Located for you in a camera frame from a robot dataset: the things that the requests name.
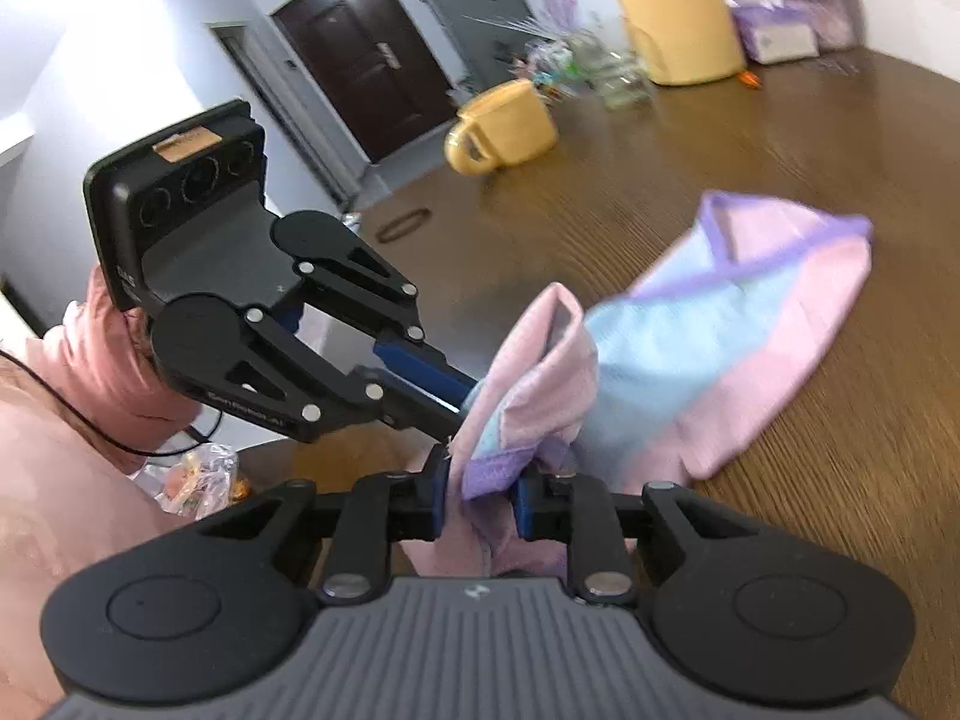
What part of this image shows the clear plastic snack bag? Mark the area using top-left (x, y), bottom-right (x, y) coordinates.
top-left (141, 442), bottom-right (257, 523)

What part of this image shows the clear drinking glass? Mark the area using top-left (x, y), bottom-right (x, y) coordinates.
top-left (577, 30), bottom-right (656, 110)

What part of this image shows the black hair tie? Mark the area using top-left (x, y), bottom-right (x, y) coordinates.
top-left (379, 210), bottom-right (434, 245)

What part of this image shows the person's pink torso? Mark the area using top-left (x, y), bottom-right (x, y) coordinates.
top-left (0, 352), bottom-right (196, 720)

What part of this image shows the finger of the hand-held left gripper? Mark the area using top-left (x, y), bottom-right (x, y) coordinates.
top-left (187, 304), bottom-right (464, 445)
top-left (289, 229), bottom-right (482, 406)

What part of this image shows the pink and blue garment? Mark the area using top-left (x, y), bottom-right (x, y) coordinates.
top-left (409, 191), bottom-right (875, 578)

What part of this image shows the yellow thermos jug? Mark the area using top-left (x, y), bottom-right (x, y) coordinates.
top-left (596, 0), bottom-right (748, 86)

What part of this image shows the purple artificial plant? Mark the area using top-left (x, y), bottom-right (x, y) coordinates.
top-left (529, 0), bottom-right (583, 38)

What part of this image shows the dark brown door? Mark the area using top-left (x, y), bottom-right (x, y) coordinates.
top-left (272, 0), bottom-right (453, 164)

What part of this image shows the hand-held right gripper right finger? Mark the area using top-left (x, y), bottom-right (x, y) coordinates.
top-left (514, 467), bottom-right (760, 608)

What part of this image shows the thin black cable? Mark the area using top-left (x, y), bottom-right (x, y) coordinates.
top-left (0, 349), bottom-right (220, 458)

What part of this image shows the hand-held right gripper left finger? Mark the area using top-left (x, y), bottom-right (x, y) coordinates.
top-left (191, 450), bottom-right (452, 605)

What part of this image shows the person's left forearm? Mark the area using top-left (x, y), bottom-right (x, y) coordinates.
top-left (26, 262), bottom-right (205, 475)

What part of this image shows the yellow mug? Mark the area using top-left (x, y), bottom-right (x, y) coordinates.
top-left (444, 79), bottom-right (560, 176)

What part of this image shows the purple tissue pack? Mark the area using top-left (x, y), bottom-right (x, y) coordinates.
top-left (712, 0), bottom-right (821, 65)

